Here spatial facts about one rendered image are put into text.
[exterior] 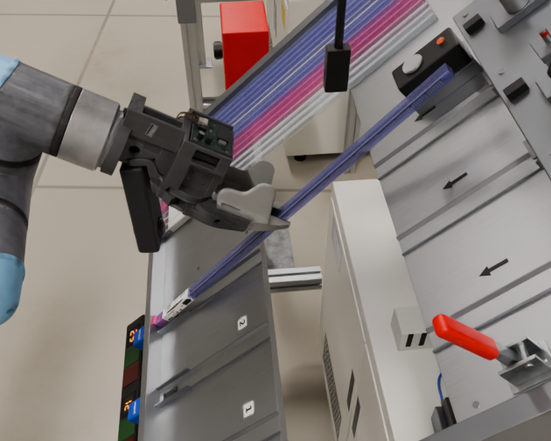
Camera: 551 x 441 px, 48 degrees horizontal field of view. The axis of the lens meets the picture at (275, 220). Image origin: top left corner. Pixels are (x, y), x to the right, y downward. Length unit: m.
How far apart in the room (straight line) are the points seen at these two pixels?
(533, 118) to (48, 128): 0.43
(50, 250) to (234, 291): 1.31
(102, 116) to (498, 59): 0.37
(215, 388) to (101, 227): 1.37
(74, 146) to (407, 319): 0.55
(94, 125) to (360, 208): 0.65
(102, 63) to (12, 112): 2.21
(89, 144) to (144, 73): 2.10
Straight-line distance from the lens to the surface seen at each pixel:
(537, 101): 0.55
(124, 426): 0.89
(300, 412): 1.61
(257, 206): 0.67
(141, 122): 0.63
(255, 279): 0.76
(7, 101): 0.64
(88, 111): 0.63
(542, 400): 0.49
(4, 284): 0.59
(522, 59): 0.59
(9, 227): 0.63
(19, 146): 0.66
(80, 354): 1.77
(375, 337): 0.99
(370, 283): 1.05
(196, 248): 0.90
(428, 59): 0.69
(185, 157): 0.63
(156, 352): 0.85
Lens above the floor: 1.43
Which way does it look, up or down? 46 degrees down
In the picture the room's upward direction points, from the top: straight up
